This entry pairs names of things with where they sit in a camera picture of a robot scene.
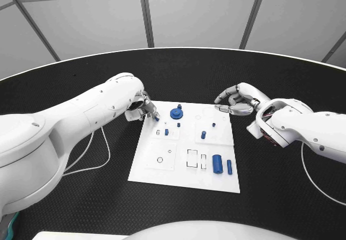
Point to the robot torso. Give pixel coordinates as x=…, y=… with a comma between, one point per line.
x=211, y=231

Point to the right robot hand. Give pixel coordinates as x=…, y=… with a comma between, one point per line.
x=250, y=93

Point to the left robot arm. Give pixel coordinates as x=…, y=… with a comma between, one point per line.
x=54, y=131

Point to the blue peg with head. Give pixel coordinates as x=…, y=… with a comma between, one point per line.
x=204, y=134

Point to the blue block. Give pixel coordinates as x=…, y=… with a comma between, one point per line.
x=167, y=132

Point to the thin long blue cylinder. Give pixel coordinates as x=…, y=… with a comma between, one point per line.
x=230, y=167

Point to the thick blue cylinder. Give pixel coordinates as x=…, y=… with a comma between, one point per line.
x=219, y=164

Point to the blue gear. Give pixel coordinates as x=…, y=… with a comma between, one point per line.
x=177, y=113

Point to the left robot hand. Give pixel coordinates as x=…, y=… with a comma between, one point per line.
x=149, y=106

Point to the white task board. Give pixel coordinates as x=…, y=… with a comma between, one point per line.
x=162, y=176

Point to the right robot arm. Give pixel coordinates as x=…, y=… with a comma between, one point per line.
x=311, y=123

